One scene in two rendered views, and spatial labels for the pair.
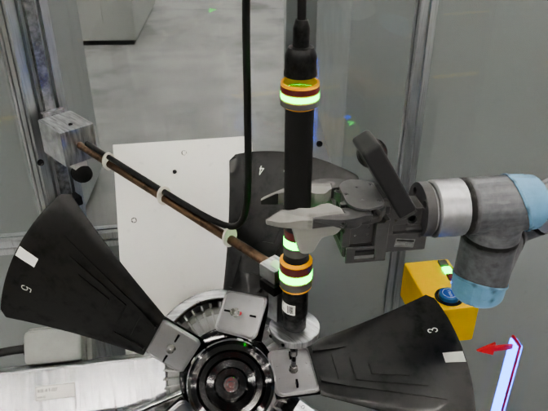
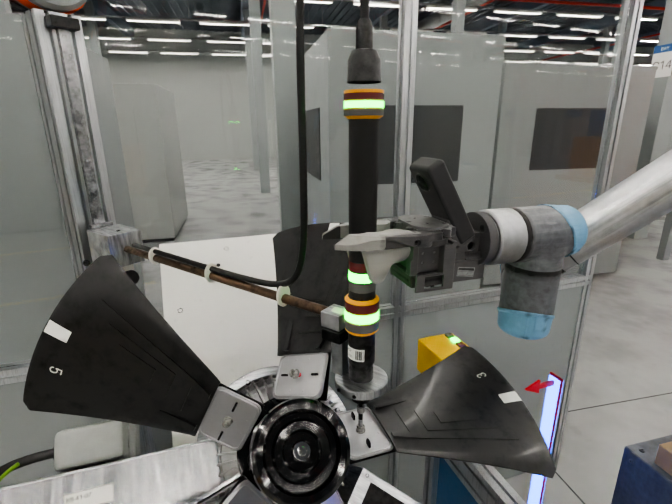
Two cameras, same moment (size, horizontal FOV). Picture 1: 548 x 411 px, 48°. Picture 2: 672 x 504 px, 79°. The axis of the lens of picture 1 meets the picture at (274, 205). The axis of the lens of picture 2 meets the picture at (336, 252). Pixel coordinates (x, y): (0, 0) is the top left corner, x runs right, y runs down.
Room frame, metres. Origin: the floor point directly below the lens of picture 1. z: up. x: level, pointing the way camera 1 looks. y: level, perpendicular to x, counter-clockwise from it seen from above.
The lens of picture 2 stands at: (0.20, 0.08, 1.59)
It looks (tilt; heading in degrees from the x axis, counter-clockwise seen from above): 17 degrees down; 350
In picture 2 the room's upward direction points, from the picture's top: 1 degrees counter-clockwise
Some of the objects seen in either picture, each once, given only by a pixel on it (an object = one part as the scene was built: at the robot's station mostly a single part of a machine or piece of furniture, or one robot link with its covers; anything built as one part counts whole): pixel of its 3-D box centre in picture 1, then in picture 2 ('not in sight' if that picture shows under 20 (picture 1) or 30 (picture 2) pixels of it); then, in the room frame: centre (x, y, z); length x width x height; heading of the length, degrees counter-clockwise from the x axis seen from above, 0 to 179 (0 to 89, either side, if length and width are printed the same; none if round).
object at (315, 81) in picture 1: (299, 94); (363, 105); (0.65, -0.03, 1.61); 0.04 x 0.04 x 0.03
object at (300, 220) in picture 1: (305, 232); (375, 259); (0.63, -0.04, 1.44); 0.09 x 0.03 x 0.06; 109
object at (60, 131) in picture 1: (67, 137); (114, 245); (1.10, 0.41, 1.35); 0.10 x 0.07 x 0.08; 44
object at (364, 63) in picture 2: (297, 207); (362, 236); (0.65, -0.03, 1.46); 0.04 x 0.04 x 0.46
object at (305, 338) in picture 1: (289, 301); (354, 349); (0.66, -0.02, 1.31); 0.09 x 0.07 x 0.10; 44
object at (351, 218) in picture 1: (343, 214); (411, 236); (0.63, -0.08, 1.46); 0.09 x 0.05 x 0.02; 109
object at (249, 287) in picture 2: (161, 196); (209, 275); (0.87, 0.18, 1.35); 0.54 x 0.01 x 0.01; 44
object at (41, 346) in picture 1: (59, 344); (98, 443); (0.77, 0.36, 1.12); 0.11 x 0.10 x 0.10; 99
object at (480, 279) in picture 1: (486, 258); (526, 293); (0.71, -0.30, 1.34); 0.11 x 0.08 x 0.11; 149
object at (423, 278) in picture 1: (436, 302); (451, 368); (1.00, -0.34, 1.02); 0.16 x 0.10 x 0.11; 9
